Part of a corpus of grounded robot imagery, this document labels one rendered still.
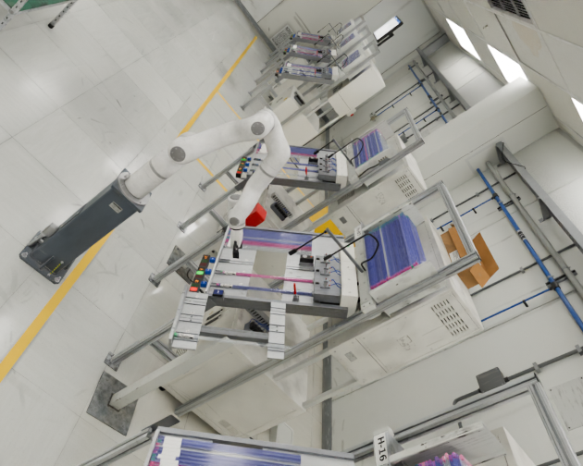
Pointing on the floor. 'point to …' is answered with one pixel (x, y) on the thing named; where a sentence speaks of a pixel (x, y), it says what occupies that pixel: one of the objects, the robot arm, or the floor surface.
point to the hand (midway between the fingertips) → (237, 251)
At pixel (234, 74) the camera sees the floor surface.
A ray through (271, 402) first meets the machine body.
